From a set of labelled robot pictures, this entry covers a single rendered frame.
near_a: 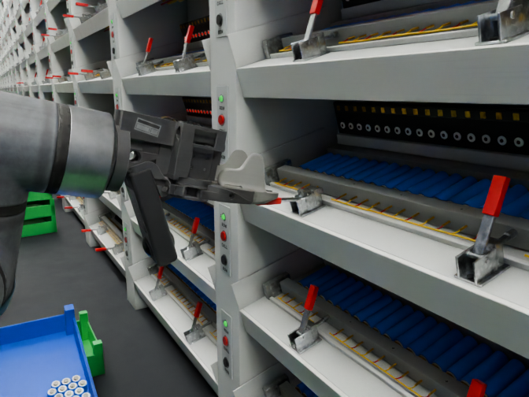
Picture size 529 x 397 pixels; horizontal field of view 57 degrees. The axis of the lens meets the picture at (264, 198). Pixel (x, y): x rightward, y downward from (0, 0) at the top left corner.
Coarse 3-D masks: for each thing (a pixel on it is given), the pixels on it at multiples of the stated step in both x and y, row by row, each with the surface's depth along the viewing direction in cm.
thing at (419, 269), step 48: (288, 144) 80; (384, 144) 72; (432, 144) 65; (288, 192) 73; (288, 240) 68; (336, 240) 57; (384, 240) 52; (432, 240) 50; (384, 288) 52; (432, 288) 45; (480, 288) 41; (528, 288) 39; (528, 336) 37
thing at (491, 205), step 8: (496, 176) 42; (504, 176) 41; (496, 184) 42; (504, 184) 41; (488, 192) 42; (496, 192) 41; (504, 192) 41; (488, 200) 42; (496, 200) 41; (488, 208) 42; (496, 208) 41; (488, 216) 42; (496, 216) 41; (480, 224) 42; (488, 224) 42; (480, 232) 42; (488, 232) 42; (480, 240) 42; (488, 240) 42; (480, 248) 42
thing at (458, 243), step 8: (272, 184) 77; (296, 192) 71; (328, 200) 65; (344, 208) 62; (352, 208) 61; (368, 216) 58; (376, 216) 57; (392, 224) 55; (400, 224) 54; (408, 224) 53; (416, 232) 52; (424, 232) 51; (432, 232) 50; (440, 240) 49; (448, 240) 48; (456, 240) 48; (464, 248) 47; (504, 256) 43; (512, 264) 42; (520, 264) 42; (528, 264) 41
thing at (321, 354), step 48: (240, 288) 81; (288, 288) 80; (336, 288) 77; (288, 336) 69; (336, 336) 69; (384, 336) 63; (432, 336) 62; (480, 336) 59; (336, 384) 61; (384, 384) 59; (432, 384) 55; (480, 384) 45; (528, 384) 51
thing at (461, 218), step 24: (288, 168) 76; (336, 192) 66; (360, 192) 61; (384, 192) 58; (408, 192) 57; (408, 216) 56; (432, 216) 52; (456, 216) 49; (480, 216) 47; (504, 216) 46; (528, 240) 43
